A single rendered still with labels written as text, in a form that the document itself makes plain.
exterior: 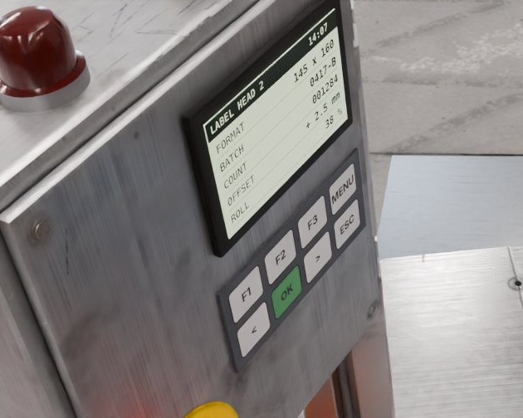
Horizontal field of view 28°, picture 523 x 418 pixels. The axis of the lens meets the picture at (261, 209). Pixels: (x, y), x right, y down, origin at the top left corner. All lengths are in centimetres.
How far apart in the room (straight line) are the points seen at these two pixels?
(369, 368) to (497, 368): 56
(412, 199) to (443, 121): 154
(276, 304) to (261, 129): 8
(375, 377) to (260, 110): 20
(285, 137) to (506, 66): 264
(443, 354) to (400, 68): 199
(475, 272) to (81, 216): 89
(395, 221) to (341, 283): 79
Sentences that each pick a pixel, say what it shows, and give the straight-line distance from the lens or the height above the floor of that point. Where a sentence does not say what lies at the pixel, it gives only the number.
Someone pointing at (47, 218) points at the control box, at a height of 146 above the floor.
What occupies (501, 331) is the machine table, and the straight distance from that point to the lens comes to 109.
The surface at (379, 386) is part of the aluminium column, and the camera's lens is 51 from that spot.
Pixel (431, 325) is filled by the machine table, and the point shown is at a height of 83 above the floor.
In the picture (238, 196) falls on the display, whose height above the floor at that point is 142.
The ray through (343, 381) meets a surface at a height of 124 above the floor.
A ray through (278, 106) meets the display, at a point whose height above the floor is 144.
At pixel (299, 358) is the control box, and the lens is 41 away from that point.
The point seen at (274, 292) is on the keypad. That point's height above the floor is 137.
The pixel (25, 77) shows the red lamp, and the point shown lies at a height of 149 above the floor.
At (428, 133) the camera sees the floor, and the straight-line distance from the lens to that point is 274.
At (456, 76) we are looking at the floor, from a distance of 295.
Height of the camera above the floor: 163
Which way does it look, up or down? 39 degrees down
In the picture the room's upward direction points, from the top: 11 degrees counter-clockwise
